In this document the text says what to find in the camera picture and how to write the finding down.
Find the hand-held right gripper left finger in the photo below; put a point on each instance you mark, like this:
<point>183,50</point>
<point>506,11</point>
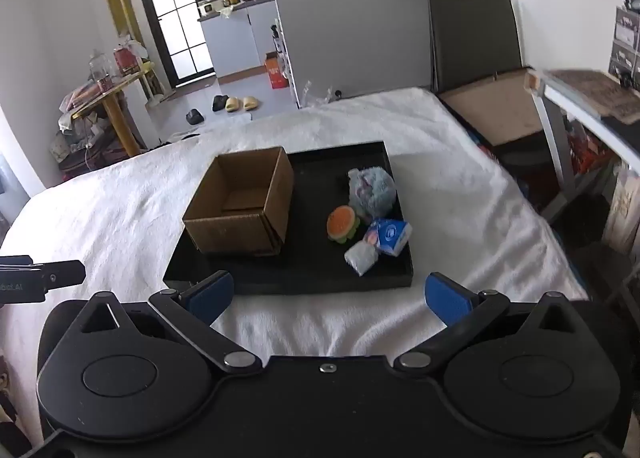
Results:
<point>214,294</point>

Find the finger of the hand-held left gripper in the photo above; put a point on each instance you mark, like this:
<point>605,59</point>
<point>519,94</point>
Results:
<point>60,274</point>

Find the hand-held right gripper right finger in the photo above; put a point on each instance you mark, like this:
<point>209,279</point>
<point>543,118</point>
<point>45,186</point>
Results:
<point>444,299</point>

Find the brown cardboard box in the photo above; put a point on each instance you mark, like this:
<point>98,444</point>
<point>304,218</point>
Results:
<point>240,218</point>

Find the blue tissue packet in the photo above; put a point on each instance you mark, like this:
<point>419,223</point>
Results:
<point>392,237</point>

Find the hamburger plush toy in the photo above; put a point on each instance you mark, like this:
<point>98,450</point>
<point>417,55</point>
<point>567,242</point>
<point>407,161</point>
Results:
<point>342,223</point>

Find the fluffy blue plush toy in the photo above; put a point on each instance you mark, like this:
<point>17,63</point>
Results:
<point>372,190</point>

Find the white blanket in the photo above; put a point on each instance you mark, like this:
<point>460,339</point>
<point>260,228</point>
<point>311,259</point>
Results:
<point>125,198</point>

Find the pile of clutter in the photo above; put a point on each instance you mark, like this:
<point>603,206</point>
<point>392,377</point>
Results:
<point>80,137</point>

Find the yellow table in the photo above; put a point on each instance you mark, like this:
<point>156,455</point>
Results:
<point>120,117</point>

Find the black slipper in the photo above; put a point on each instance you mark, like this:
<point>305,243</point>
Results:
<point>220,102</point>
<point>195,117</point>

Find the beige slipper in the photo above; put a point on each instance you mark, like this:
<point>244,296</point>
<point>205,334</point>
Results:
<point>250,103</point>
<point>233,104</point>

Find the white desk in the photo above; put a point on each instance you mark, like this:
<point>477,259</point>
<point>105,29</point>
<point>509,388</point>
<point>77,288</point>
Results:
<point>555,137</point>

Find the brown cardboard sheet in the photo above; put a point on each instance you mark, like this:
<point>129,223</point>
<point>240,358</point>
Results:
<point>495,107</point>

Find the row of books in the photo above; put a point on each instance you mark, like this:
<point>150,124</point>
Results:
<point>620,208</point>

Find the clear glass jar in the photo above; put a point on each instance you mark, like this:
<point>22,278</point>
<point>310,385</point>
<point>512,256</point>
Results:
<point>100,70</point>

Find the red container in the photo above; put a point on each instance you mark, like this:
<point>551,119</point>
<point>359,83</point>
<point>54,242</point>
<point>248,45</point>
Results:
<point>126,60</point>

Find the clear plastic bag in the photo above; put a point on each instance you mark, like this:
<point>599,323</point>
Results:
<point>317,93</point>

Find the orange box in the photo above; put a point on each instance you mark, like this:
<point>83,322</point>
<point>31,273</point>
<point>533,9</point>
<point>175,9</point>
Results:
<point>276,72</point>

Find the white kitchen cabinet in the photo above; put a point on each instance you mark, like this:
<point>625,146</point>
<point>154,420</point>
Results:
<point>235,42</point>

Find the brown patterned mat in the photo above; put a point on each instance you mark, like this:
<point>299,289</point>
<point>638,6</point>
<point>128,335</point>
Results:
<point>595,92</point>

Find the grey folded board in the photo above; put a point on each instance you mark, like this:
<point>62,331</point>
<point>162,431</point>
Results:
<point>475,32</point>

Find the glass pane door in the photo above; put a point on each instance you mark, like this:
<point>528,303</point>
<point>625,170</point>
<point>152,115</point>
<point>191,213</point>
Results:
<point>172,12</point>

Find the stack of printed boxes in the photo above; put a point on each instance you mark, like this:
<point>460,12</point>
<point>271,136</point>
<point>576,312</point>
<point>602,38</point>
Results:
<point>625,47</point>

